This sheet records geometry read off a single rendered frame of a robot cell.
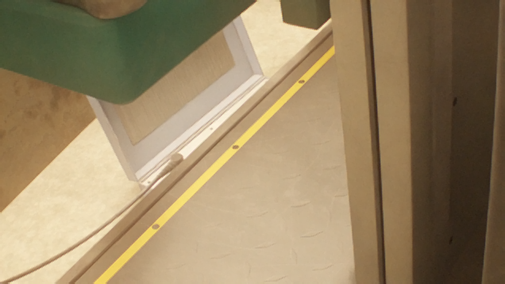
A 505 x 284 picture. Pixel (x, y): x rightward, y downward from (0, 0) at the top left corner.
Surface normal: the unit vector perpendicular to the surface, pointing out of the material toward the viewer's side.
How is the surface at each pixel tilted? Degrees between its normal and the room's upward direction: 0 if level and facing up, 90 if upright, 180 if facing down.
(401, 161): 90
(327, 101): 0
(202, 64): 75
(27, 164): 87
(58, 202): 0
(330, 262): 0
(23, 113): 90
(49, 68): 90
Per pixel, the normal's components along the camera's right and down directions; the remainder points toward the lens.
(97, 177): -0.14, -0.77
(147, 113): 0.72, 0.08
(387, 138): -0.56, 0.57
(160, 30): 0.82, 0.25
